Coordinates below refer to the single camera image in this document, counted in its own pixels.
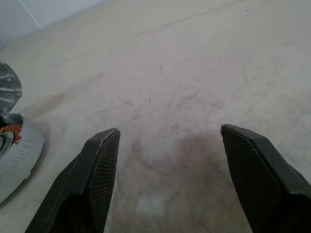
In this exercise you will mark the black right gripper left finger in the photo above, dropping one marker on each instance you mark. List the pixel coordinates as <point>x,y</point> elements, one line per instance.
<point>80,189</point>

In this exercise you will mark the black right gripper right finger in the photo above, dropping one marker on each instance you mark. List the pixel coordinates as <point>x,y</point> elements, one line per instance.
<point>264,179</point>

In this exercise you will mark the silver motor housing copper windings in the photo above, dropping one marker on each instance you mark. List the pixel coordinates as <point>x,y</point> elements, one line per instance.
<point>24,160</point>

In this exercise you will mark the dark grey metal robot part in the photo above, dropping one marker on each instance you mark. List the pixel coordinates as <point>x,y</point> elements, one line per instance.
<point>8,85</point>

